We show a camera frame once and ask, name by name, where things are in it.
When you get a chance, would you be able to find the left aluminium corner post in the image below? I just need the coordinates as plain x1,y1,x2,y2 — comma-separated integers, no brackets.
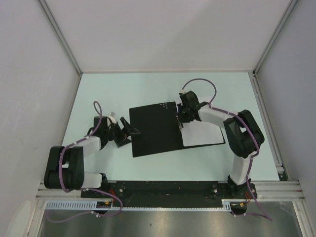
37,0,83,78

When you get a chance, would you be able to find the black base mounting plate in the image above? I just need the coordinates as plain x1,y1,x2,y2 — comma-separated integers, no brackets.
80,180,259,208

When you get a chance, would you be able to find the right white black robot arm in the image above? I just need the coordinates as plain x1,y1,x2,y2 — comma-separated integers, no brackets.
177,91,265,198

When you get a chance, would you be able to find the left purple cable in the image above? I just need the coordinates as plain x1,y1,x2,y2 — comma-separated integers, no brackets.
45,100,124,224

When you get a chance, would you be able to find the aluminium front frame rail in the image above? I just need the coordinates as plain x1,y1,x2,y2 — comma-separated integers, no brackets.
36,181,305,201

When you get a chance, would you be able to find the printed paper sheet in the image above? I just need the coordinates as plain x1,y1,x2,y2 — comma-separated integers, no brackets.
174,96,224,147

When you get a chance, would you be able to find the purple cable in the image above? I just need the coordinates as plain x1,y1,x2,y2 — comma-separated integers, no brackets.
45,100,124,224
181,78,274,222

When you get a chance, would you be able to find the black clip folder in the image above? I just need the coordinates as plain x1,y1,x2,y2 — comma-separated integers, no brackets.
128,100,227,158

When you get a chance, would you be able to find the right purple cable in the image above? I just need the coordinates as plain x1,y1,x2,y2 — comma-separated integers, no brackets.
181,78,274,222

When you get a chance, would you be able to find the right aluminium side rail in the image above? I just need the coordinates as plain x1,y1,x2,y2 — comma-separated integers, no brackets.
248,72,290,181

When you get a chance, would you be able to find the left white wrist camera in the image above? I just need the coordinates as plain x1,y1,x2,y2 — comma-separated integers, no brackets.
107,112,117,124

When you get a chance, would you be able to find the right aluminium corner post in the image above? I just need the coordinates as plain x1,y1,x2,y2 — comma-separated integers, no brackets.
252,0,300,76

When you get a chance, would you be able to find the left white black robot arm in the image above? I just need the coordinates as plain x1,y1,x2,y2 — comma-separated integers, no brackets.
43,116,141,198

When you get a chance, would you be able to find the aluminium corner post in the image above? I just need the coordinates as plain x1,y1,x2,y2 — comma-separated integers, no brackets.
37,0,83,78
252,0,300,76

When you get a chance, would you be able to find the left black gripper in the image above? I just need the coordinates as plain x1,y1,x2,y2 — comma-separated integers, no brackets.
104,118,140,148

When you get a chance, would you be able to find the grey slotted cable duct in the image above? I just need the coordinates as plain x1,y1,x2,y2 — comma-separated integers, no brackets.
45,199,247,212

